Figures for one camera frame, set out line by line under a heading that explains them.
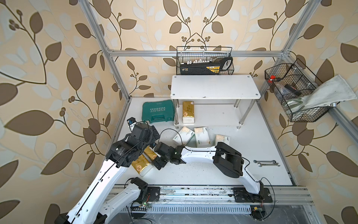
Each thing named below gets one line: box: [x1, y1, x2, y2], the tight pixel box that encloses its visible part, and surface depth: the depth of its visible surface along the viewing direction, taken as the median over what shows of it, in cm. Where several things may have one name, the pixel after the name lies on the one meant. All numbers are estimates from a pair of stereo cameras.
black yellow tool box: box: [179, 56, 234, 76], surface depth 84 cm
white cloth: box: [286, 74, 358, 112], surface depth 62 cm
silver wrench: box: [253, 159, 281, 168], surface depth 86 cm
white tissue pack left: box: [172, 126, 195, 146], surface depth 95 cm
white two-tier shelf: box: [170, 74, 262, 129], surface depth 87 cm
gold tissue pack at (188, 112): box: [182, 101, 195, 124], surface depth 96 cm
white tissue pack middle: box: [193, 126, 211, 148], surface depth 94 cm
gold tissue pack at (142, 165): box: [131, 154, 154, 177], surface depth 80 cm
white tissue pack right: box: [215, 134, 230, 146], surface depth 93 cm
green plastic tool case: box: [141, 99, 174, 124], surface depth 107 cm
